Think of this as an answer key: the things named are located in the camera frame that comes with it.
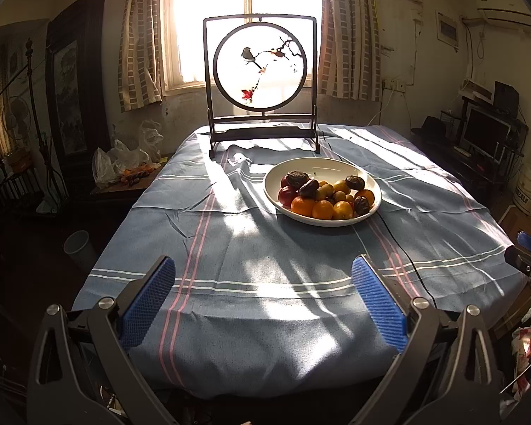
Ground standing fan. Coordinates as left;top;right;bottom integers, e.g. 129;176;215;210
4;95;32;142

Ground dark metal coat stand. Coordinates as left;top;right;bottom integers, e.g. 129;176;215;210
0;39;67;206

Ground dark framed round painted screen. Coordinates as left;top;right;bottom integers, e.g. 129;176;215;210
202;15;321;159

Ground computer monitor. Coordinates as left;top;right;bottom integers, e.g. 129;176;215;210
460;106;512;160

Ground black speaker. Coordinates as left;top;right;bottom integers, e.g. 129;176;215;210
494;80;520;111

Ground black cable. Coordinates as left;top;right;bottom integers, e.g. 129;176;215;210
376;213;435;307

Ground white air conditioner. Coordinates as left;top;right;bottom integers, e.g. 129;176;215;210
474;0;531;32

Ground white bucket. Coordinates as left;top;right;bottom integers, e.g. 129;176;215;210
512;168;531;217

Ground clear plastic bags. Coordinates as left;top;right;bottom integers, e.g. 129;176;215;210
92;119;162;189

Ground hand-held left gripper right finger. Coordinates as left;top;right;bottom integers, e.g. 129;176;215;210
349;254;507;425

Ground blue striped tablecloth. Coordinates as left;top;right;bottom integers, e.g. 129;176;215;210
73;124;528;399

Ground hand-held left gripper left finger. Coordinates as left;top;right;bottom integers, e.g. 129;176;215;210
25;254;177;425

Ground grey trash bin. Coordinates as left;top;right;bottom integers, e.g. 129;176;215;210
63;230;99;275

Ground printed cloth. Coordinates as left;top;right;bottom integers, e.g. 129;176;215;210
511;307;531;364

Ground large orange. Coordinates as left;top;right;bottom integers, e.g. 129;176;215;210
291;197;315;218

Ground bright window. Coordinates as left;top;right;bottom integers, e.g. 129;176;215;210
159;0;332;96

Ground checked curtain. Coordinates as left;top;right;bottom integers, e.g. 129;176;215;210
117;0;178;113
319;0;383;102

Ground large dark wrinkled passion fruit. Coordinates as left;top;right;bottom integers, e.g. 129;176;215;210
285;170;309;189

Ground dark computer desk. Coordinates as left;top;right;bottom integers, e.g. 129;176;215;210
440;110;525;198

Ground black hat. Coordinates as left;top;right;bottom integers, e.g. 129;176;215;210
411;116;447;139

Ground white oval plate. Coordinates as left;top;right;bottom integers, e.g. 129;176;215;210
264;157;382;228

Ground white wall panel box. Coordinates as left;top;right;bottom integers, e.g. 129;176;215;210
436;10;460;50

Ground wooden side table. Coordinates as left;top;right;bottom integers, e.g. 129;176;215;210
91;155;173;202

